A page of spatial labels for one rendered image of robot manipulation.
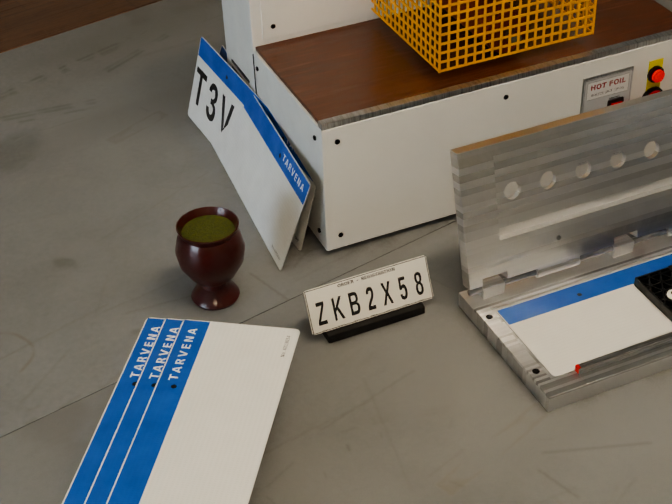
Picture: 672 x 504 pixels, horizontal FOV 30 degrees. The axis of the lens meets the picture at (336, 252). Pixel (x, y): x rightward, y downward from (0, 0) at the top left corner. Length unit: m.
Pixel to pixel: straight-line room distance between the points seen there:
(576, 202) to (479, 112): 0.18
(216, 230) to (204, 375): 0.26
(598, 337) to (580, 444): 0.16
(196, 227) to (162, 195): 0.25
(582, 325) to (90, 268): 0.63
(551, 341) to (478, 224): 0.16
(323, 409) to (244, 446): 0.20
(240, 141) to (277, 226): 0.19
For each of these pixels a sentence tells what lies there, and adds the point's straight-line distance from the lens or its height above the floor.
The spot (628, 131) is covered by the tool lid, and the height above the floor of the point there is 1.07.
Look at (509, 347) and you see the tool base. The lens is 1.45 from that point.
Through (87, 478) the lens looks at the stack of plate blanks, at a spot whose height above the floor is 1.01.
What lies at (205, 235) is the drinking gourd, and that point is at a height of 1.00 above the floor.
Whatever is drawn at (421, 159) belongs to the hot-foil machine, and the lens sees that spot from 1.60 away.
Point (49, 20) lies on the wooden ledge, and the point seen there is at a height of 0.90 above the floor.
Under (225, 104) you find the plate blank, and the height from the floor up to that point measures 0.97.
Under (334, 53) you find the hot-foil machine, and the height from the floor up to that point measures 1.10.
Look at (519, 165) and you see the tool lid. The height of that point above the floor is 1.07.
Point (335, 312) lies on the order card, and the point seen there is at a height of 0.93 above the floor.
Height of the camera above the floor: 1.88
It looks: 37 degrees down
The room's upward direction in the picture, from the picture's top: 2 degrees counter-clockwise
